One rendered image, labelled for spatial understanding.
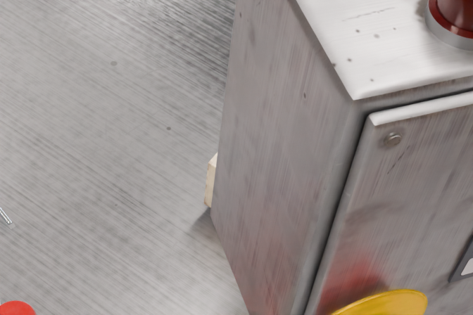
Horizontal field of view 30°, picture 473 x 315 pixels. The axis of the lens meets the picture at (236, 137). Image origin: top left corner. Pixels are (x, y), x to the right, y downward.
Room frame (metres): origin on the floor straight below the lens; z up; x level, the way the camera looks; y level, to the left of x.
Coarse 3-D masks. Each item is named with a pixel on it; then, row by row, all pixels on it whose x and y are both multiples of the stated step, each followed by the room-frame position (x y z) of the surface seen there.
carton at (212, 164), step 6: (216, 156) 0.58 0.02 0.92; (210, 162) 0.57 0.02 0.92; (210, 168) 0.57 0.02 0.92; (210, 174) 0.57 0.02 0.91; (210, 180) 0.57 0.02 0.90; (210, 186) 0.57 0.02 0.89; (210, 192) 0.57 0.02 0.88; (204, 198) 0.57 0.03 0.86; (210, 198) 0.57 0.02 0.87; (210, 204) 0.57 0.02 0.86
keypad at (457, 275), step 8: (472, 240) 0.20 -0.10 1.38; (472, 248) 0.20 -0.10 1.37; (464, 256) 0.20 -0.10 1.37; (472, 256) 0.20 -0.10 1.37; (464, 264) 0.20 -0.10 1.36; (472, 264) 0.20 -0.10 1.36; (456, 272) 0.20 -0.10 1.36; (464, 272) 0.20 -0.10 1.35; (472, 272) 0.20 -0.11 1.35; (448, 280) 0.20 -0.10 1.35; (456, 280) 0.20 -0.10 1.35
